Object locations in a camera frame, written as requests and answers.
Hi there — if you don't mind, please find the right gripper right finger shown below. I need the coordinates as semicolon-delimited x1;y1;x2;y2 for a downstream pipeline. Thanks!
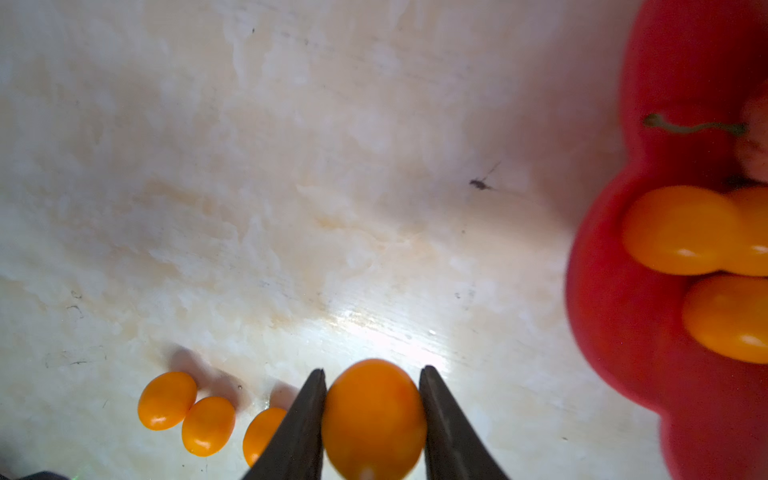
419;365;510;480

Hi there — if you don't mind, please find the pink fake peach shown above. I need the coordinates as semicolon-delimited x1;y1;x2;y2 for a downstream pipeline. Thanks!
642;82;767;184

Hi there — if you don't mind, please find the orange fake fruit top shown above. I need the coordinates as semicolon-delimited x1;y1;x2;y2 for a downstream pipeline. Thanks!
724;186;767;277

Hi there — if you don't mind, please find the orange fake fruit cluster bottom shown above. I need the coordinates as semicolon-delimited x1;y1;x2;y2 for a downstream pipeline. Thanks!
242;407;287;467

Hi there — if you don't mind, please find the orange fake fruit cluster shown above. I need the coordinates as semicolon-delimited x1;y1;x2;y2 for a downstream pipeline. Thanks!
321;359;427;479
621;185;744;276
242;407;287;467

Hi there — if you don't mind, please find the red flower-shaped fruit bowl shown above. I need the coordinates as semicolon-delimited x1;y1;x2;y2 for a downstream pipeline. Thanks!
566;0;767;479

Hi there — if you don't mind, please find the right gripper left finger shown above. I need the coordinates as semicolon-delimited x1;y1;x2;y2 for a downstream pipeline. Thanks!
242;369;327;480

